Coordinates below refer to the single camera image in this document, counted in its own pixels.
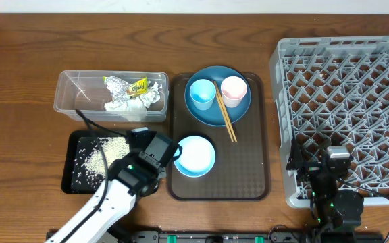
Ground white paper napkin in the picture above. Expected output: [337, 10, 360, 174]
[104, 82, 161, 122]

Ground pink cup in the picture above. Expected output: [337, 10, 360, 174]
[220, 76, 248, 108]

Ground dark blue plate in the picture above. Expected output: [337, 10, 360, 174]
[184, 65, 251, 126]

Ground wooden chopstick right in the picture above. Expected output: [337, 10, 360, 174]
[214, 80, 238, 144]

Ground yellow foil snack wrapper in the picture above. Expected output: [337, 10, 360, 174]
[103, 76, 148, 101]

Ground light blue cup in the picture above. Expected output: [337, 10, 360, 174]
[189, 79, 216, 111]

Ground wooden chopstick left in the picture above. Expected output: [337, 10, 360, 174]
[213, 81, 236, 144]

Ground wooden chopstick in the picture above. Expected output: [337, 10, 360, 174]
[213, 81, 236, 144]
[214, 80, 238, 144]

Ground brown serving tray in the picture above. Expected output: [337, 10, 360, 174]
[167, 73, 271, 200]

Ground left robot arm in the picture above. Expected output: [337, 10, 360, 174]
[47, 151, 172, 242]

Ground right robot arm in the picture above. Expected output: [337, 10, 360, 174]
[286, 140, 363, 230]

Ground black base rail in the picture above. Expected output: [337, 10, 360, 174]
[45, 229, 384, 243]

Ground clear plastic bin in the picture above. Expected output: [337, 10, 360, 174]
[54, 70, 169, 122]

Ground black plastic tray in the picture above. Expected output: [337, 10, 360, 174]
[61, 130, 130, 194]

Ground light blue bowl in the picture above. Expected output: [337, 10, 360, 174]
[174, 136, 216, 178]

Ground grey dishwasher rack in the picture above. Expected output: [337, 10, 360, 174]
[269, 36, 389, 205]

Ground spilled white rice pile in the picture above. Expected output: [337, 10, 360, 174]
[72, 136, 131, 190]

